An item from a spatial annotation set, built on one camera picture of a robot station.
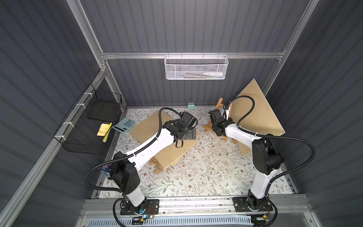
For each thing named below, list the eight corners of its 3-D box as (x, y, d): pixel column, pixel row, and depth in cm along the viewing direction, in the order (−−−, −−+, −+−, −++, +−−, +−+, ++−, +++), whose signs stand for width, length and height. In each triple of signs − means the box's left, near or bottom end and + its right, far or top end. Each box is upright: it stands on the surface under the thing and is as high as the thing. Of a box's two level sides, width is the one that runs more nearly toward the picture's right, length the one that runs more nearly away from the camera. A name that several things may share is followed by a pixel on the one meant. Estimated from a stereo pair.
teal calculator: (114, 128, 109) (112, 126, 106) (124, 118, 116) (123, 115, 113) (126, 134, 105) (125, 132, 103) (136, 123, 112) (135, 120, 110)
